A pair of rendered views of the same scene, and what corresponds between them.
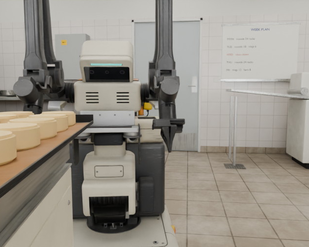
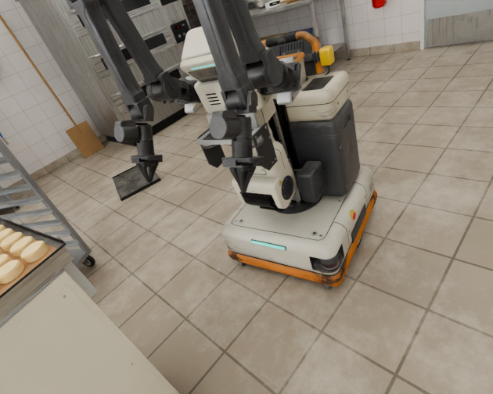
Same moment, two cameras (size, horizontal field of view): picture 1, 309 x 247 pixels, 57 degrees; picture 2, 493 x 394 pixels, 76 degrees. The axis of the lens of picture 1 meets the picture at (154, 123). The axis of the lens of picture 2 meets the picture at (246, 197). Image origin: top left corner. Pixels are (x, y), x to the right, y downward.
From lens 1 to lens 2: 0.77 m
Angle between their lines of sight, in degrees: 52
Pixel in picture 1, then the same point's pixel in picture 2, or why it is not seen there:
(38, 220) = (1, 337)
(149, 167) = (320, 149)
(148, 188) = (306, 180)
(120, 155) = not seen: hidden behind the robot
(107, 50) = (201, 45)
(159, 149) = (327, 128)
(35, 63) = (128, 99)
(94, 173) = not seen: hidden behind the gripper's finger
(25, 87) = (120, 133)
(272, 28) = not seen: outside the picture
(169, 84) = (217, 125)
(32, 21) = (106, 59)
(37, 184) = (2, 315)
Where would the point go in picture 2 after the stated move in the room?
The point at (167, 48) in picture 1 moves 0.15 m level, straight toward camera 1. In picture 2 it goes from (222, 62) to (178, 87)
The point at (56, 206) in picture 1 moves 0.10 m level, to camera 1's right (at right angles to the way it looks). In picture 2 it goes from (33, 314) to (50, 333)
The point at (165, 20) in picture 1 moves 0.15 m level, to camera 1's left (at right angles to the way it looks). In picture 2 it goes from (205, 23) to (166, 36)
